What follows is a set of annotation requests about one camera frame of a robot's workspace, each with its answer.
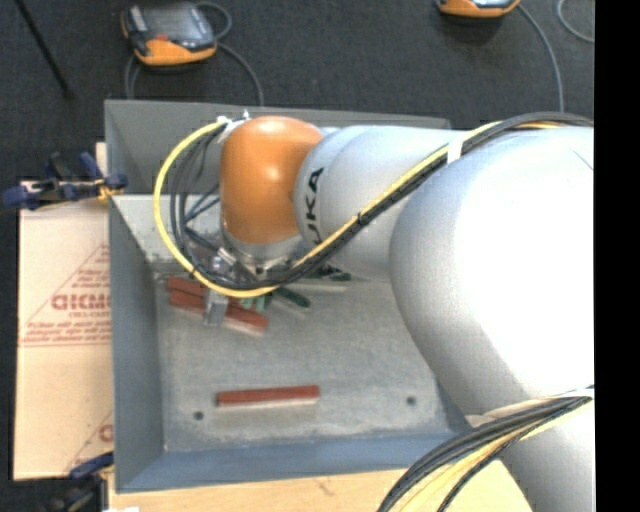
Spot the brown cardboard board red print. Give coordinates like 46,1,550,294
11,198,116,482

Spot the red-brown flat block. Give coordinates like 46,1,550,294
165,276,209,298
215,384,322,408
168,290,270,335

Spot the grey metal bin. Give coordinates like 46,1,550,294
103,99,474,494

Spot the dark green flat block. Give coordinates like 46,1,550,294
272,285,313,311
302,264,353,294

